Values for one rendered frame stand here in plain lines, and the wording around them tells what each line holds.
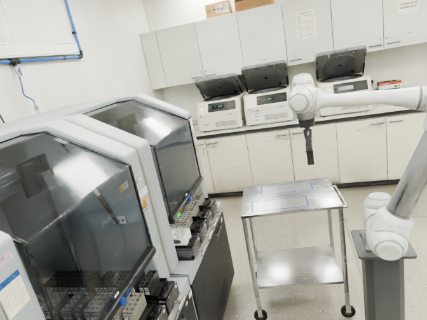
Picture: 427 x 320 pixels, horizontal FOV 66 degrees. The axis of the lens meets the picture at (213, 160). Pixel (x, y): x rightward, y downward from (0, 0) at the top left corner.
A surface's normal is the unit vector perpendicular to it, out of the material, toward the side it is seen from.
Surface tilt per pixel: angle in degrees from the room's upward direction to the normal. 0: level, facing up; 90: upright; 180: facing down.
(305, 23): 90
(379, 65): 90
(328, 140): 90
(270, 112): 90
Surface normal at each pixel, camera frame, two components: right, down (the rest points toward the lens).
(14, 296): 0.96, -0.10
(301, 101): -0.47, 0.33
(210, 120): -0.26, 0.33
